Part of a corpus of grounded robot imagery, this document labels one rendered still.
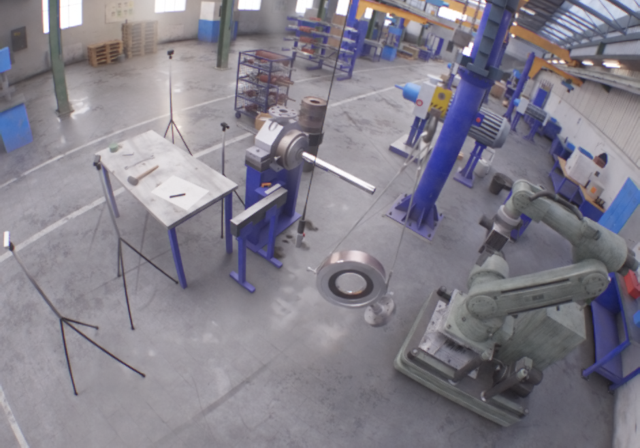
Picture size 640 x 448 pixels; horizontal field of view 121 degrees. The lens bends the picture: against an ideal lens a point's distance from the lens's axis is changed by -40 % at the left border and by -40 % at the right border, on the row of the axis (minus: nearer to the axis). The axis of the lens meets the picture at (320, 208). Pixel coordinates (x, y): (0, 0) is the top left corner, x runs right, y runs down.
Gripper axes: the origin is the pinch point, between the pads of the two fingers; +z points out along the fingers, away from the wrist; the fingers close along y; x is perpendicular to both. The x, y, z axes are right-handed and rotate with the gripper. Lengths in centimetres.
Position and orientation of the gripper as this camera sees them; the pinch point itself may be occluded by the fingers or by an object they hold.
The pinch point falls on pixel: (482, 254)
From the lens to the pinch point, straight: 222.1
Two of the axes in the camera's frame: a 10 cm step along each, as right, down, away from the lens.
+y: 5.5, -4.4, 7.1
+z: -1.9, 7.6, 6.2
